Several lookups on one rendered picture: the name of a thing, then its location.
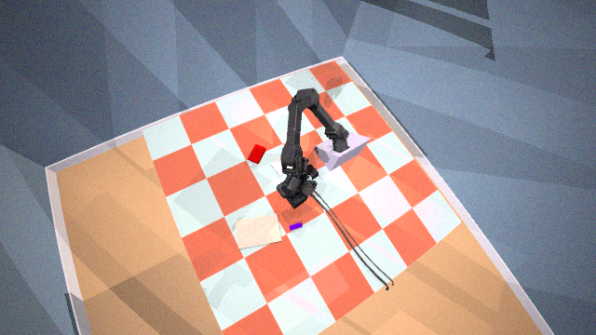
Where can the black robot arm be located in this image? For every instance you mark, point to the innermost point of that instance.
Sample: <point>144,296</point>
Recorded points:
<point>292,153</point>

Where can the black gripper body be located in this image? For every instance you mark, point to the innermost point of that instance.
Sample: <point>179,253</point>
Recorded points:
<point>310,171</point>

